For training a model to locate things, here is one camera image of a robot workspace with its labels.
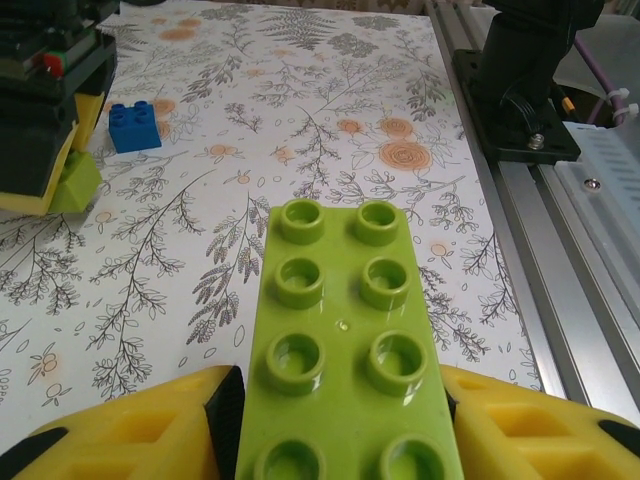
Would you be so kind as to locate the lime 2x2 lego brick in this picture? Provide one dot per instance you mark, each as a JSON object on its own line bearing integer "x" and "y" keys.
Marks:
{"x": 80, "y": 185}

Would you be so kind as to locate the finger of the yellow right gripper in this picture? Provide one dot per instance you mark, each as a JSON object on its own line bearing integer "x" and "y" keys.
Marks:
{"x": 87, "y": 117}
{"x": 30, "y": 202}

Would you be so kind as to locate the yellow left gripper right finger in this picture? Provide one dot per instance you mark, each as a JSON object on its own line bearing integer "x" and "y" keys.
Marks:
{"x": 540, "y": 440}

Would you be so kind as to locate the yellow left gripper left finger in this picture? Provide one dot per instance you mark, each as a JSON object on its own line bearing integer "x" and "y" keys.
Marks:
{"x": 140, "y": 440}

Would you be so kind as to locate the lime 2x4 lego brick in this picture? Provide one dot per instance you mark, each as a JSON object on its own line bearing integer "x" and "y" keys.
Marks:
{"x": 345, "y": 350}

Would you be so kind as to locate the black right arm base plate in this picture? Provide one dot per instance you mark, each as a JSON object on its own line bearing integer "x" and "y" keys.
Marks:
{"x": 550, "y": 145}

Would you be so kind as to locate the wide aluminium mounting rail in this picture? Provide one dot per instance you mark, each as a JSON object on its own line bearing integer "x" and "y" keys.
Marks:
{"x": 520, "y": 210}

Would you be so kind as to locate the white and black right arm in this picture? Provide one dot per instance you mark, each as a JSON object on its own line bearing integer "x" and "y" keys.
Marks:
{"x": 520, "y": 60}

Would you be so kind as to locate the blue 2x2 lego brick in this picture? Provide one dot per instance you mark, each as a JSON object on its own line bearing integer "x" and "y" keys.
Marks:
{"x": 135, "y": 132}

